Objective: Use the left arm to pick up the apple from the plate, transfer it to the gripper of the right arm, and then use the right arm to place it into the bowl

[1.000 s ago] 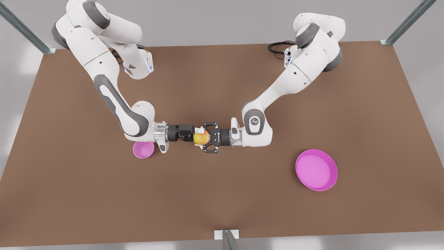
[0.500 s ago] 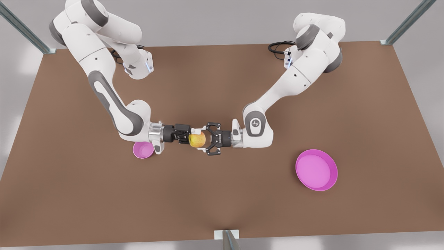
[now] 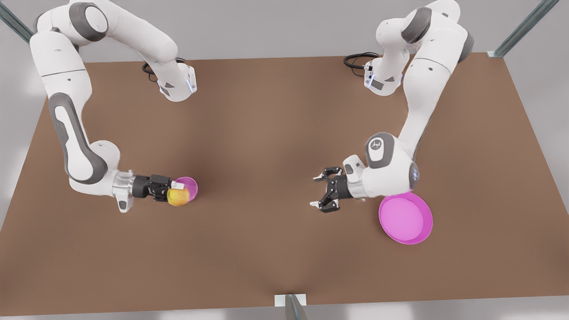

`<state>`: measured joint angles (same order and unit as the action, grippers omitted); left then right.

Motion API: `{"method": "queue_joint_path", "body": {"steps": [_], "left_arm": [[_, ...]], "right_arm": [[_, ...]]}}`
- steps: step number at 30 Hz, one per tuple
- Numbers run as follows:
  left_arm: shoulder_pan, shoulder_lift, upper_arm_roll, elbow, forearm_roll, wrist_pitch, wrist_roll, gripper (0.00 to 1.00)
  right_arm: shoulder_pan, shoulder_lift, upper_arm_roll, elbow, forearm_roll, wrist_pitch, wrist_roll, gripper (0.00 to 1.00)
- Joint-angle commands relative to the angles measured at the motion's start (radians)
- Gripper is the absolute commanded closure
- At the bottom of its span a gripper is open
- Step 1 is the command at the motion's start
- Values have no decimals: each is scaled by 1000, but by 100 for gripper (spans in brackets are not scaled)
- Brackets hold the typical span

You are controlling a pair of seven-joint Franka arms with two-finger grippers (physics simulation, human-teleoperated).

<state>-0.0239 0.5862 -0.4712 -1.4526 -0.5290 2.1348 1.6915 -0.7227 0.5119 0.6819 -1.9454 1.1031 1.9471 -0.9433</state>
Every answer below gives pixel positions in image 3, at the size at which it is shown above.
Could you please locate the pink plate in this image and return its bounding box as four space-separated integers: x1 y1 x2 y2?
378 192 433 245

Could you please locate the yellow red apple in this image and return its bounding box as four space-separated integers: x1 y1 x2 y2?
167 187 190 207

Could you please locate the silver frame post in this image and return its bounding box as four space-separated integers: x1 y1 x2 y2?
0 4 34 44
486 0 561 59
274 293 309 320

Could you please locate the black cable loop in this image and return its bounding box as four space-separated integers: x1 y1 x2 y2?
142 57 188 84
343 52 381 79

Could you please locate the pink bowl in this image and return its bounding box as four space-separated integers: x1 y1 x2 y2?
176 176 199 203

